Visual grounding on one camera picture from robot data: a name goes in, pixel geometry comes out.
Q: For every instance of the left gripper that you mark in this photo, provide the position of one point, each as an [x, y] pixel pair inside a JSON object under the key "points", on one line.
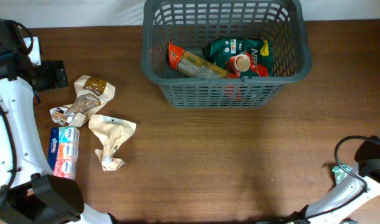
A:
{"points": [[53, 73]]}

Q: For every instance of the orange spaghetti pasta packet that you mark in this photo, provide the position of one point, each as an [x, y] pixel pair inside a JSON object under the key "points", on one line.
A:
{"points": [[196, 67]]}

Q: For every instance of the green Nescafe coffee bag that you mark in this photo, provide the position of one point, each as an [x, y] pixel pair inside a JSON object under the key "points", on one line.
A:
{"points": [[242, 57]]}

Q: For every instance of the grey plastic basket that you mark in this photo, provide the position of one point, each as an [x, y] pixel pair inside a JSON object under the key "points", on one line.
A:
{"points": [[193, 25]]}

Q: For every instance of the small light green packet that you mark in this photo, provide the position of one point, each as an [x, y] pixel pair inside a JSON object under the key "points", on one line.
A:
{"points": [[339, 173]]}

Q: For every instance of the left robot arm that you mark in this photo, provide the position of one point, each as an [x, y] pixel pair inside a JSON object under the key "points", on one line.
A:
{"points": [[29, 191]]}

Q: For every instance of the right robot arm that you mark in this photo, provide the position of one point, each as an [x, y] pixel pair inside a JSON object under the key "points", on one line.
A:
{"points": [[360, 185]]}

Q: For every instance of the beige brown snack bag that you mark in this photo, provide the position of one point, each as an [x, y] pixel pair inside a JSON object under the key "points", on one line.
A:
{"points": [[92, 95]]}

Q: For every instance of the Kleenex tissue multipack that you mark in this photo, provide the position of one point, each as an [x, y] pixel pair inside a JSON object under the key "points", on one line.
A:
{"points": [[63, 151]]}

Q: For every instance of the crumpled beige paper bag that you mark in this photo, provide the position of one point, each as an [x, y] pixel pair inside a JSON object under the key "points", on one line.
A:
{"points": [[112, 133]]}

